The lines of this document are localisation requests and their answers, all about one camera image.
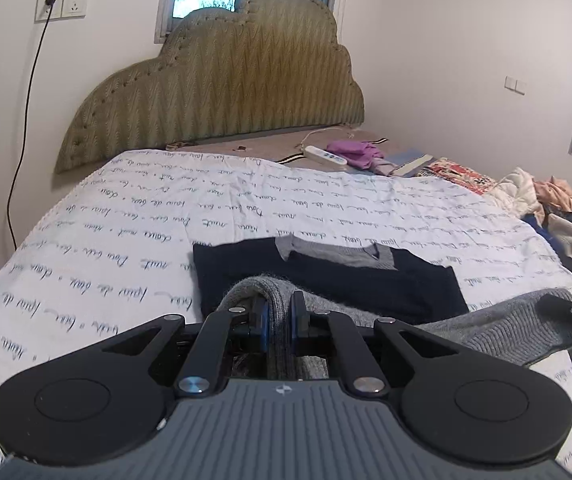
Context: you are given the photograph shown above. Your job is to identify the olive padded headboard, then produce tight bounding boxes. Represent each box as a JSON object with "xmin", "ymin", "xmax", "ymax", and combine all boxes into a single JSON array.
[{"xmin": 55, "ymin": 0, "xmax": 367, "ymax": 175}]

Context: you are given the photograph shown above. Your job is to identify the brown bed sheet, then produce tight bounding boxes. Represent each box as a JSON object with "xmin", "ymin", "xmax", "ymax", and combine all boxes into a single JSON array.
[{"xmin": 166, "ymin": 127, "xmax": 417, "ymax": 176}]

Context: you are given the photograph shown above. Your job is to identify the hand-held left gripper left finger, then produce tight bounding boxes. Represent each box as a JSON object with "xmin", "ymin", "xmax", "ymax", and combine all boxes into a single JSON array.
[{"xmin": 98, "ymin": 301, "xmax": 271, "ymax": 400}]

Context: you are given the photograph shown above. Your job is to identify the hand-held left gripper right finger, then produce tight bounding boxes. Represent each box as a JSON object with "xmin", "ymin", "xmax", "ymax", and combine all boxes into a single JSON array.
[{"xmin": 290, "ymin": 291, "xmax": 461, "ymax": 397}]

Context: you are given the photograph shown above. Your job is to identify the red floral cloth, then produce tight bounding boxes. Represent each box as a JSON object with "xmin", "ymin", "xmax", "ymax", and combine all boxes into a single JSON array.
[{"xmin": 416, "ymin": 157, "xmax": 499, "ymax": 196}]

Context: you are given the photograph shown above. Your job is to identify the pink garment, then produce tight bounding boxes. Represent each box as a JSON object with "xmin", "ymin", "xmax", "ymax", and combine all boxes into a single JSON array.
[{"xmin": 533, "ymin": 177, "xmax": 572, "ymax": 213}]

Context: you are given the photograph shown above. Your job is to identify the black wall cable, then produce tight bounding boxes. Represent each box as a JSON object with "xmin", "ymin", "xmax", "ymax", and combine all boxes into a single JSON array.
[{"xmin": 7, "ymin": 0, "xmax": 57, "ymax": 251}]

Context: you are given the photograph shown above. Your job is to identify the grey sweater with navy sleeves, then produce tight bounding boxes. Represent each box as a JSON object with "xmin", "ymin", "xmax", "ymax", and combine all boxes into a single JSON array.
[{"xmin": 192, "ymin": 235, "xmax": 572, "ymax": 381}]

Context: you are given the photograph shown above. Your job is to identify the blue striped cloth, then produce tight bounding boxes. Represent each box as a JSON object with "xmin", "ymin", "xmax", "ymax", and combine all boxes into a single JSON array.
[{"xmin": 391, "ymin": 149, "xmax": 436, "ymax": 177}]

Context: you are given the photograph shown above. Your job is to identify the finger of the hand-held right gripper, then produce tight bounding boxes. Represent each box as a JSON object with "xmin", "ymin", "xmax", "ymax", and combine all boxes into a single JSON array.
[{"xmin": 538, "ymin": 294, "xmax": 572, "ymax": 403}]

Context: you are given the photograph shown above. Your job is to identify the white power strip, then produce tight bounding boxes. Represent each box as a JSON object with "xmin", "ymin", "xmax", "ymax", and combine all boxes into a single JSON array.
[{"xmin": 303, "ymin": 146, "xmax": 347, "ymax": 167}]

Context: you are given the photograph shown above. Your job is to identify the white script-print blanket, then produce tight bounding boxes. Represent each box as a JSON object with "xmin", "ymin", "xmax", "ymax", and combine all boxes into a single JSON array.
[{"xmin": 0, "ymin": 149, "xmax": 572, "ymax": 480}]

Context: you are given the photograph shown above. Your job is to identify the white wall socket with plug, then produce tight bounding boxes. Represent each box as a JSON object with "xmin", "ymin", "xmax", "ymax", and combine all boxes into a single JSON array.
[{"xmin": 35, "ymin": 0, "xmax": 62, "ymax": 22}]

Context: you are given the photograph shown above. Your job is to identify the purple cloth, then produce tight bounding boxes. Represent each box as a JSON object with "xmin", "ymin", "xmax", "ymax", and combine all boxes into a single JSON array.
[{"xmin": 327, "ymin": 140, "xmax": 385, "ymax": 172}]

